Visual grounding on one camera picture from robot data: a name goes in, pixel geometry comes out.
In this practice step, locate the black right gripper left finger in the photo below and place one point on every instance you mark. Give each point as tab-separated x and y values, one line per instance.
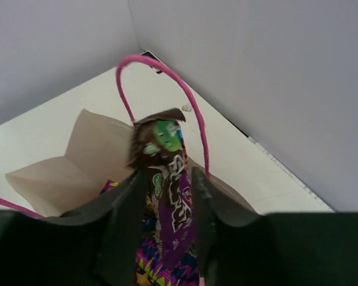
122	210

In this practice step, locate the purple blue candy bag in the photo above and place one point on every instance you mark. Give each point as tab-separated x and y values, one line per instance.
161	262

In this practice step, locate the paper bag with pink handles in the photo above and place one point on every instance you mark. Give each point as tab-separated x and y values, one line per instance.
95	161

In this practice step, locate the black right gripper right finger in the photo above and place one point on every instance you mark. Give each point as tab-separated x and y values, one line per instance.
223	243

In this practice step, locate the purple chocolate pack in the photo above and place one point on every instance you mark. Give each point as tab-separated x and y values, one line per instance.
157	146

